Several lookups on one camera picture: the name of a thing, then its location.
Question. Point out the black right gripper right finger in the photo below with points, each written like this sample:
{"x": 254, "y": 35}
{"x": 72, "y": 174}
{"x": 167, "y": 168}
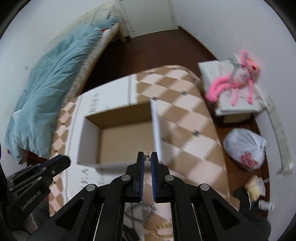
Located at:
{"x": 160, "y": 189}

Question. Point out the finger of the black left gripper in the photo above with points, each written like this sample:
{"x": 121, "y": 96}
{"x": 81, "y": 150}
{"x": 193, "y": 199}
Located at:
{"x": 50, "y": 168}

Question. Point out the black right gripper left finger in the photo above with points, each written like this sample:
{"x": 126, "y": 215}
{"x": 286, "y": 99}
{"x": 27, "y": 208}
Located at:
{"x": 135, "y": 186}

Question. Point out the small gold earring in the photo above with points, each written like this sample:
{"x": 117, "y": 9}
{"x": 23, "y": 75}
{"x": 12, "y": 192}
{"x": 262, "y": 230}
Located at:
{"x": 147, "y": 155}

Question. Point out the teal blue duvet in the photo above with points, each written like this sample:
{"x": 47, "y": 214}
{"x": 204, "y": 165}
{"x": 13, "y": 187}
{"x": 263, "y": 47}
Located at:
{"x": 33, "y": 121}

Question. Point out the checkered printed tablecloth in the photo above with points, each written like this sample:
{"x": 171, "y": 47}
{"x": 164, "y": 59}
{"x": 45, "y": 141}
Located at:
{"x": 190, "y": 145}

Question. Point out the white cardboard box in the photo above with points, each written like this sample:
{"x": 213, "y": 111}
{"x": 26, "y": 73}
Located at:
{"x": 112, "y": 139}

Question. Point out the white plastic shopping bag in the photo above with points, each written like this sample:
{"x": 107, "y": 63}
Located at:
{"x": 246, "y": 148}

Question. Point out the yellow packaged item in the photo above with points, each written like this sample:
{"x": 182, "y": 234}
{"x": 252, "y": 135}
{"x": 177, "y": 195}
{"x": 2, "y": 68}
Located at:
{"x": 255, "y": 188}

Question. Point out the crumpled white paper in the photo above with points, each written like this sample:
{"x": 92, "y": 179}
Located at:
{"x": 265, "y": 205}

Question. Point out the grey cloth covered box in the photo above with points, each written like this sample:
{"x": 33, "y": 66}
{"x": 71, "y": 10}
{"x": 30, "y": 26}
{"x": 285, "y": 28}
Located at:
{"x": 223, "y": 109}

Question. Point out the patterned bed mattress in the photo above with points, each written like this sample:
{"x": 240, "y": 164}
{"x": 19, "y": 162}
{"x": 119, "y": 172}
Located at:
{"x": 89, "y": 63}

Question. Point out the pink panther plush toy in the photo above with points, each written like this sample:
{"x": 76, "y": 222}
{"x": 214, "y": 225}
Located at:
{"x": 245, "y": 73}

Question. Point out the white door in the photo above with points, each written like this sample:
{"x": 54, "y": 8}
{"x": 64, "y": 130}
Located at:
{"x": 148, "y": 16}

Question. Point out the white wall socket strip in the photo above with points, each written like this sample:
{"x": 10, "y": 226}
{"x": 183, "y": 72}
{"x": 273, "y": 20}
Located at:
{"x": 281, "y": 138}

